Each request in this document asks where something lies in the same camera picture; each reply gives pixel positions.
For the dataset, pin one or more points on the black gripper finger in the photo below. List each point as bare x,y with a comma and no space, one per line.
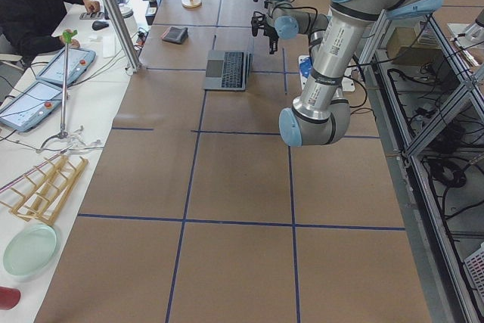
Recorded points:
273,48

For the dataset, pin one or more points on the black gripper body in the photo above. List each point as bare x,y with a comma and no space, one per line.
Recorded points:
271,32

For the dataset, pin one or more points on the grey laptop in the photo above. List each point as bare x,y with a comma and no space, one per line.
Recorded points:
227,70

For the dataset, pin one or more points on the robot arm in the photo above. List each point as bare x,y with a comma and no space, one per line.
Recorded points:
321,114
283,19

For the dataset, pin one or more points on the person's hand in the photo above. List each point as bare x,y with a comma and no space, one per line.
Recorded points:
91,6

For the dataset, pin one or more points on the folded grey pink cloth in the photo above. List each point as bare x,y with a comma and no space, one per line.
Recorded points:
176,35

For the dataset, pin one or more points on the black computer mouse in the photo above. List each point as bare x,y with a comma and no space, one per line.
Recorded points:
99,25

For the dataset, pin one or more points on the person in black sweater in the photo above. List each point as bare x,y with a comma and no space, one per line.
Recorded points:
28,25

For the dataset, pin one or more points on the lower teach pendant tablet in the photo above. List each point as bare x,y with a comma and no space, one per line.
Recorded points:
29,109

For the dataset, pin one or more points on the wooden dish rack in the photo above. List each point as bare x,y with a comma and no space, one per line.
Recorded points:
42,192

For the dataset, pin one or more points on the green glass plate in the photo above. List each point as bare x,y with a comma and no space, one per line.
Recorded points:
30,251

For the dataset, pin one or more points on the red cup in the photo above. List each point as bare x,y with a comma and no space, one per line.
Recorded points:
9,297

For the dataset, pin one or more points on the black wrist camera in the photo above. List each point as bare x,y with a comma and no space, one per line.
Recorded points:
257,23

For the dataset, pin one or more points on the aluminium frame post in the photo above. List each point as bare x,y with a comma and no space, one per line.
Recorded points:
122,32

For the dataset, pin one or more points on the aluminium side frame rack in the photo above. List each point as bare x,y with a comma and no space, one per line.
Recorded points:
431,114

